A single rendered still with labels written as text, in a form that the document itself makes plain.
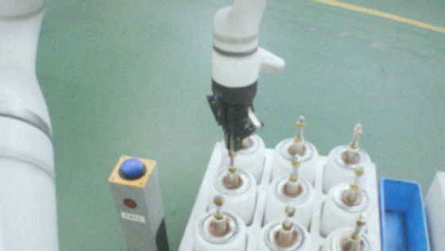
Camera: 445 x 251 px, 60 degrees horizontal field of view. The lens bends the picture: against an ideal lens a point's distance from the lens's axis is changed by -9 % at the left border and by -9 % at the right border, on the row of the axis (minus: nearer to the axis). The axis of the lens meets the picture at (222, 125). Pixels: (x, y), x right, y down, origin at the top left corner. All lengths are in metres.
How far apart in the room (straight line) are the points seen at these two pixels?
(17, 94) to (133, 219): 0.57
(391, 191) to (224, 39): 0.67
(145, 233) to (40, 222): 0.60
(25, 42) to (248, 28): 0.32
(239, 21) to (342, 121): 0.91
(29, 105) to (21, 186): 0.06
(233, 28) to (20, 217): 0.43
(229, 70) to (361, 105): 0.97
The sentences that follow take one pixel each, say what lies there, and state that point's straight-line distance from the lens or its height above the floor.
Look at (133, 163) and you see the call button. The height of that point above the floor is 0.33.
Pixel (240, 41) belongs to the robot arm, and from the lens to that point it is 0.61.
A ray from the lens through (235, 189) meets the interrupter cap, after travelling 0.81.
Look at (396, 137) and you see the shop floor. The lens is 1.44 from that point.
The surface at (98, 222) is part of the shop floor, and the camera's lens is 1.12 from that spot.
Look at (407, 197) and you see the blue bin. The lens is 1.14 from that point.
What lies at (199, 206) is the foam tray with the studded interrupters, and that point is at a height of 0.18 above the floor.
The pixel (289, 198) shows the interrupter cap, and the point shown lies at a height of 0.25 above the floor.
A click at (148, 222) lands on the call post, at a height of 0.21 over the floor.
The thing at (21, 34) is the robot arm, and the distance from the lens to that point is 0.42.
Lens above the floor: 0.84
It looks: 38 degrees down
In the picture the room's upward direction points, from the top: straight up
